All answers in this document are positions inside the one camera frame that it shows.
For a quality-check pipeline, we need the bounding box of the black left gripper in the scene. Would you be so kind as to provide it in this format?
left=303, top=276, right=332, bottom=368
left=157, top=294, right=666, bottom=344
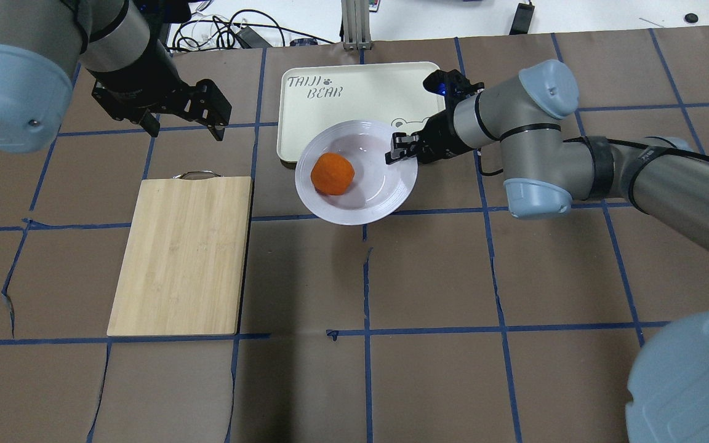
left=91, top=58, right=233, bottom=142

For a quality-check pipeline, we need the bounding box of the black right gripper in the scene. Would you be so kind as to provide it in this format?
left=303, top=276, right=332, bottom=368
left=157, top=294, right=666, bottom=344
left=385, top=110, right=474, bottom=165

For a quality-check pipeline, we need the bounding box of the white round plate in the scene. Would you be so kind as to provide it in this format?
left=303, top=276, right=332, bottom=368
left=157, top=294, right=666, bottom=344
left=295, top=120, right=419, bottom=225

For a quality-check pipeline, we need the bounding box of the orange fruit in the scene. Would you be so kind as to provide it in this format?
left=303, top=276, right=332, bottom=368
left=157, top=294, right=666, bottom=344
left=310, top=152, right=356, bottom=196

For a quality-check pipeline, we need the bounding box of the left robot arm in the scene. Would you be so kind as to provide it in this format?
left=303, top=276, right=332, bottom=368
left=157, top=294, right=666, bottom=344
left=0, top=1, right=231, bottom=153

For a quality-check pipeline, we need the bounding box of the cream bear tray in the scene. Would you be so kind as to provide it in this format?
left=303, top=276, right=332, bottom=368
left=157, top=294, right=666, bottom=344
left=276, top=62, right=444, bottom=163

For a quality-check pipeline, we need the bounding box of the bamboo cutting board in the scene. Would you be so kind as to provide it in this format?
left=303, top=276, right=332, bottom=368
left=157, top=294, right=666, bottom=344
left=106, top=176, right=253, bottom=337

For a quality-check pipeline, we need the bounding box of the black power adapter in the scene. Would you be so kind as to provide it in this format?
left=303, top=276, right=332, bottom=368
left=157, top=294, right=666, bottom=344
left=508, top=1, right=535, bottom=36

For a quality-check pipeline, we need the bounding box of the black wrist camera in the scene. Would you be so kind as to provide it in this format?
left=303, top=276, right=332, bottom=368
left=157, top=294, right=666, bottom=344
left=422, top=70, right=485, bottom=99

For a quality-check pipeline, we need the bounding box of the aluminium frame post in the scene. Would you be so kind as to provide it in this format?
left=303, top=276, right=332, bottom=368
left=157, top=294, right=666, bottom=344
left=340, top=0, right=372, bottom=51

